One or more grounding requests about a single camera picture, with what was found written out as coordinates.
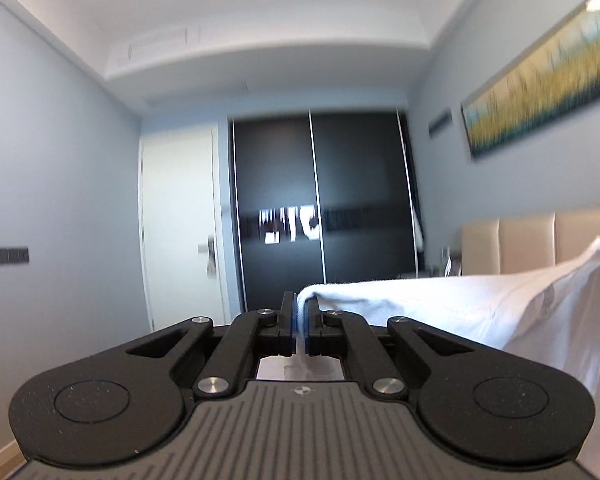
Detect beige padded headboard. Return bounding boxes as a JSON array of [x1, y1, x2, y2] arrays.
[[461, 207, 600, 277]]

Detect black sliding-door wardrobe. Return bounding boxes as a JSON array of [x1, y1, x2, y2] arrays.
[[228, 109, 426, 312]]

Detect white t-shirt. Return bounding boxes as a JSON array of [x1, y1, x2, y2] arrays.
[[297, 236, 600, 480]]

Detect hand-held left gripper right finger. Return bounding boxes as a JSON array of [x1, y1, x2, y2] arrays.
[[304, 302, 474, 401]]

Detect ceiling air vent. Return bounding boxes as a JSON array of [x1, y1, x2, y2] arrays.
[[106, 26, 204, 69]]

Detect metal door handle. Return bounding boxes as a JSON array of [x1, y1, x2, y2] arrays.
[[198, 239, 219, 277]]

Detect white door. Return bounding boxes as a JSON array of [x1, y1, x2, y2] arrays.
[[139, 129, 232, 332]]

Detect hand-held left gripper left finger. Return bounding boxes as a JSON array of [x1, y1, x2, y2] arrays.
[[125, 291, 301, 401]]

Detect dark wall switch panel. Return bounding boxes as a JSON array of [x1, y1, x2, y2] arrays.
[[0, 246, 30, 266]]

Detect dark wall control plate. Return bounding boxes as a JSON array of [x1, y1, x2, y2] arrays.
[[427, 108, 454, 139]]

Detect framed landscape painting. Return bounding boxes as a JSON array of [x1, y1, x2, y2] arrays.
[[460, 0, 600, 162]]

